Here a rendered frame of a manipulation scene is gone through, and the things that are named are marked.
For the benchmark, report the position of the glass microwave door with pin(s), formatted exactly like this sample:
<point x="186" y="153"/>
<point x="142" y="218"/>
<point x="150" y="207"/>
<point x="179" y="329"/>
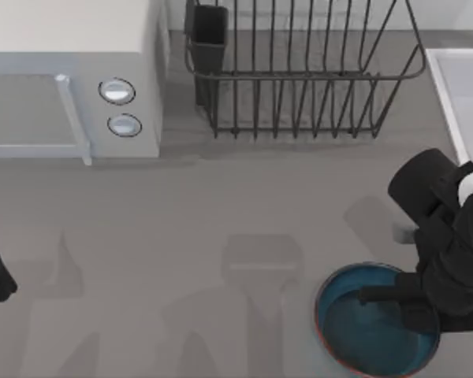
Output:
<point x="23" y="110"/>

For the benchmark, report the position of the small silver microwave knob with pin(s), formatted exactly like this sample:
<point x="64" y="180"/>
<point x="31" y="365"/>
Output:
<point x="124" y="125"/>

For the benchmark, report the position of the blue bowl with red rim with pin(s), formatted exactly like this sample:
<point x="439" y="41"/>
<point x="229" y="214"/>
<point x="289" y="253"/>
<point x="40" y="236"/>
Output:
<point x="362" y="338"/>

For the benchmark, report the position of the large silver microwave knob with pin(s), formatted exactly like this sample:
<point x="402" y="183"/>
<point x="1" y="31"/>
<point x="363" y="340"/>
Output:
<point x="116" y="91"/>

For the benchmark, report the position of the white sink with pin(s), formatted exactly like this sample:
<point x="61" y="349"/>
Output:
<point x="461" y="94"/>

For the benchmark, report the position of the pale microwave oven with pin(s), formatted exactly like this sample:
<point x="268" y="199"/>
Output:
<point x="150" y="130"/>

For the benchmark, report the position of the black cutlery holder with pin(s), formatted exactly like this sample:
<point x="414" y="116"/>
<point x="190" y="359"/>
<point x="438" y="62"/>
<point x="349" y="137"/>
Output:
<point x="209" y="47"/>

